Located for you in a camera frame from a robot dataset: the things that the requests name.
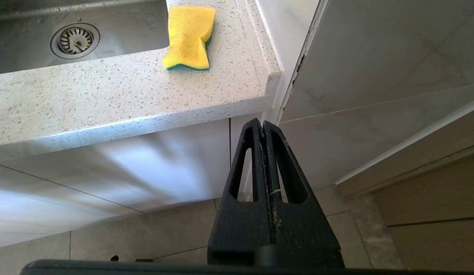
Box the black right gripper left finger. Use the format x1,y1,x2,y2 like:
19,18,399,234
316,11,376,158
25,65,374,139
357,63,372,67
208,118,276,266

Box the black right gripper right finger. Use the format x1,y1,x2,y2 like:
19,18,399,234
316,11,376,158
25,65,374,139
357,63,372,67
264,121,344,268

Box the yellow and green sponge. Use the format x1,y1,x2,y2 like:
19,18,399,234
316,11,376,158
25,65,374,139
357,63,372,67
163,5,216,71

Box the stainless steel sink basin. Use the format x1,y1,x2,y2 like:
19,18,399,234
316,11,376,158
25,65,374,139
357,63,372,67
0,0,171,75

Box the beige wooden trim board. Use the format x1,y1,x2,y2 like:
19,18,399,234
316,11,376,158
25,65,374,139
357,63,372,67
335,95,474,198

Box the round metal drain strainer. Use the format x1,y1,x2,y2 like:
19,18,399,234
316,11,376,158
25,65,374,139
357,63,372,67
50,23,101,60

